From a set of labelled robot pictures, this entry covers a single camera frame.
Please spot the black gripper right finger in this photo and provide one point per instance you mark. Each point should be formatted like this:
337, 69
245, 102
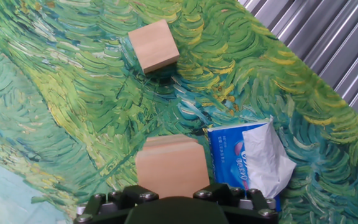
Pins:
247, 211

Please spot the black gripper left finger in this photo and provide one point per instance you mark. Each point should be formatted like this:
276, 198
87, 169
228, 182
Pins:
110, 208

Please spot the blue tissue pack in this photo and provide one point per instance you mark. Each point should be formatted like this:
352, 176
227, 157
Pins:
228, 155

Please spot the green blue painting print cloth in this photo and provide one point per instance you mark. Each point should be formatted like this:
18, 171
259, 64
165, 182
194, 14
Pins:
73, 109

